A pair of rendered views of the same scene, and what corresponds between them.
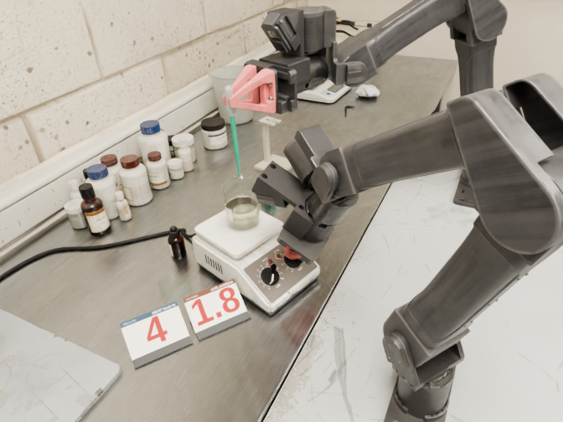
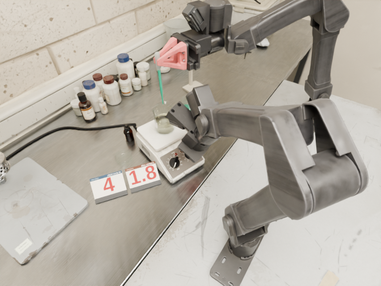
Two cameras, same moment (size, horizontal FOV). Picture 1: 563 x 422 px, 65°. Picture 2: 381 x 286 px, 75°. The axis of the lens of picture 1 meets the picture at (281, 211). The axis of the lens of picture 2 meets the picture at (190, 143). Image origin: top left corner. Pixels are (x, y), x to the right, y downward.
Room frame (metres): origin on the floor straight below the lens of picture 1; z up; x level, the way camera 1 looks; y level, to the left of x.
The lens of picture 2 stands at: (0.08, -0.07, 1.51)
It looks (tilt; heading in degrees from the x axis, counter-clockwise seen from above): 46 degrees down; 6
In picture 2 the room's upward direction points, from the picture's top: straight up
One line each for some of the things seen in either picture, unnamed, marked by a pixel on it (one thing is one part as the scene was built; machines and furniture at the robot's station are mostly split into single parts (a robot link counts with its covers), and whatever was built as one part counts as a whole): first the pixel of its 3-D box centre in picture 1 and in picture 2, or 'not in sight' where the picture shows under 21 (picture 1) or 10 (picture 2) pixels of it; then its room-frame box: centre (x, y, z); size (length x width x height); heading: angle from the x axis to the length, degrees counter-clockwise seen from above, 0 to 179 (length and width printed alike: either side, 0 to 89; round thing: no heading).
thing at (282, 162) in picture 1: (274, 144); (195, 75); (1.00, 0.01, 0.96); 0.08 x 0.08 x 0.13; 50
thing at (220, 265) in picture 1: (250, 252); (167, 145); (0.62, 0.06, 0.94); 0.22 x 0.13 x 0.08; 45
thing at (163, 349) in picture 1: (156, 333); (108, 186); (0.46, 0.20, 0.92); 0.09 x 0.06 x 0.04; 117
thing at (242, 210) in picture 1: (242, 204); (164, 118); (0.64, 0.07, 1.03); 0.07 x 0.06 x 0.08; 175
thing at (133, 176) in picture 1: (134, 179); (111, 89); (0.88, 0.33, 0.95); 0.06 x 0.06 x 0.11
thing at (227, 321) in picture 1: (216, 308); (143, 176); (0.50, 0.11, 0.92); 0.09 x 0.06 x 0.04; 117
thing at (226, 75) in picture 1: (239, 95); (181, 38); (1.34, 0.11, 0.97); 0.18 x 0.13 x 0.15; 93
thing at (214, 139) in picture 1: (214, 133); (163, 62); (1.15, 0.18, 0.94); 0.07 x 0.07 x 0.07
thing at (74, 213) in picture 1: (79, 213); (78, 107); (0.79, 0.44, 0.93); 0.05 x 0.05 x 0.05
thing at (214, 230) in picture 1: (238, 228); (161, 131); (0.63, 0.08, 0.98); 0.12 x 0.12 x 0.01; 44
